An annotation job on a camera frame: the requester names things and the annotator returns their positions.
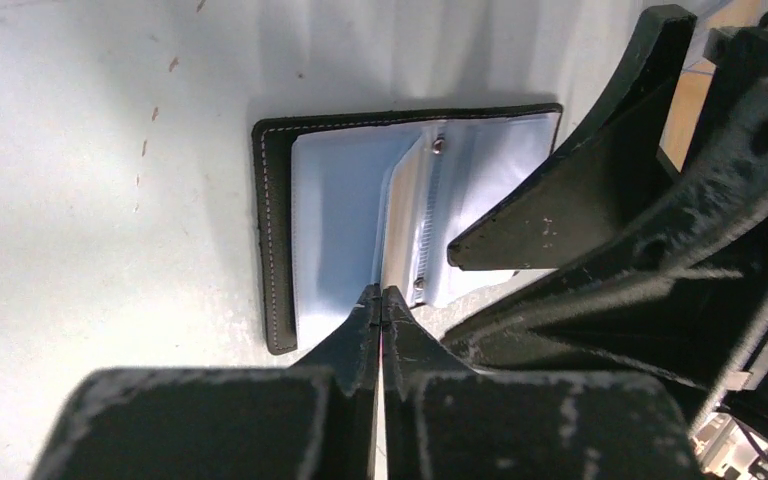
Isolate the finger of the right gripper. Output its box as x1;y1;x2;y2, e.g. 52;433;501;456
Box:
447;5;697;271

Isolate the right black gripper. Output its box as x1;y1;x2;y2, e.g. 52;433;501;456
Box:
443;12;768;438

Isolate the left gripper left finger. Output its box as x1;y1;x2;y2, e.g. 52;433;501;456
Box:
32;285;381;479

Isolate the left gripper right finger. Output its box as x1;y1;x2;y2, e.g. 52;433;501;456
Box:
381;287;702;479

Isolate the black card holder wallet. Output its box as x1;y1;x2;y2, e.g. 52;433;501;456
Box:
251;103;563;355

